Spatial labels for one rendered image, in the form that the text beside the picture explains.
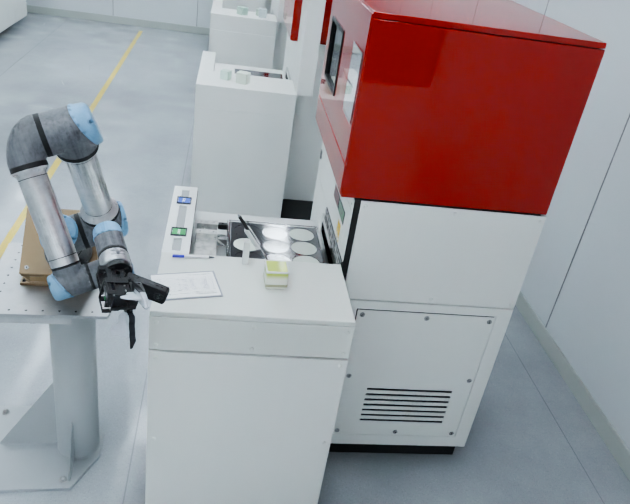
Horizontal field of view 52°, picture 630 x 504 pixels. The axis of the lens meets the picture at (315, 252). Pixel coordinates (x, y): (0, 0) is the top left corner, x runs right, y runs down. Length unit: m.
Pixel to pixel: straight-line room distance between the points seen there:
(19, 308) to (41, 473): 0.81
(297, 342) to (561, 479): 1.60
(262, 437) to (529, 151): 1.31
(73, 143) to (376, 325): 1.27
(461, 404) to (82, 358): 1.52
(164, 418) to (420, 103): 1.30
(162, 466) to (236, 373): 0.48
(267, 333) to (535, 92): 1.13
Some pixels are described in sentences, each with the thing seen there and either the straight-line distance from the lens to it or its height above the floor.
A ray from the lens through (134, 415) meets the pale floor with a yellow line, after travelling 2.99.
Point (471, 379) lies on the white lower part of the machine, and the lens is 2.73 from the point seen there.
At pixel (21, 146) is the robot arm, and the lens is 1.80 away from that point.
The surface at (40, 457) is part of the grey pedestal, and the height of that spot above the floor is 0.01.
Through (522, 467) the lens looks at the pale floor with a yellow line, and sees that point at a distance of 3.16.
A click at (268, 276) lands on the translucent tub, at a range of 2.04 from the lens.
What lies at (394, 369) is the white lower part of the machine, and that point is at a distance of 2.60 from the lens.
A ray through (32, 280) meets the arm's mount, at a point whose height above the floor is 0.84.
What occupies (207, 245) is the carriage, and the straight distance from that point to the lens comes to 2.45.
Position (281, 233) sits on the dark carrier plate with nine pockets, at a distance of 2.55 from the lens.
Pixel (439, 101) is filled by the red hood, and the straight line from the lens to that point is 2.09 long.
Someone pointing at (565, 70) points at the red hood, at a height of 1.72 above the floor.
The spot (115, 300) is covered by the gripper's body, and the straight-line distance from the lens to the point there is 1.62.
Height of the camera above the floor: 2.09
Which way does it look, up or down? 29 degrees down
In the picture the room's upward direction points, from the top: 9 degrees clockwise
